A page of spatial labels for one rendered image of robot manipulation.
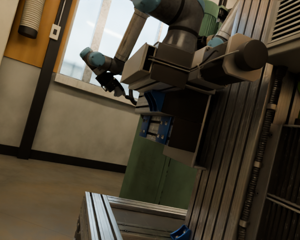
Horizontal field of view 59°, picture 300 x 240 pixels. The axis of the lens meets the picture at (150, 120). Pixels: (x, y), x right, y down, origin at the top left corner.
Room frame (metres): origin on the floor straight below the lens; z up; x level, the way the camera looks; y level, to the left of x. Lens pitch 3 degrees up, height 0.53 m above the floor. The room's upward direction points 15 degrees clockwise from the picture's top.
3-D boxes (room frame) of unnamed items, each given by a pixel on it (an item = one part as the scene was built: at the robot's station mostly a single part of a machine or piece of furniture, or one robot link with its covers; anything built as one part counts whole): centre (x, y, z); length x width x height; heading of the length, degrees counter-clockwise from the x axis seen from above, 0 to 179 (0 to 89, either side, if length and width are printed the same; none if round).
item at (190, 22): (0.97, -0.03, 0.98); 0.13 x 0.12 x 0.14; 120
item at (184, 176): (1.86, -0.28, 0.35); 0.58 x 0.45 x 0.71; 124
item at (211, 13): (1.80, -0.18, 1.32); 0.18 x 0.18 x 0.31
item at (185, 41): (0.97, -0.04, 0.87); 0.15 x 0.15 x 0.10
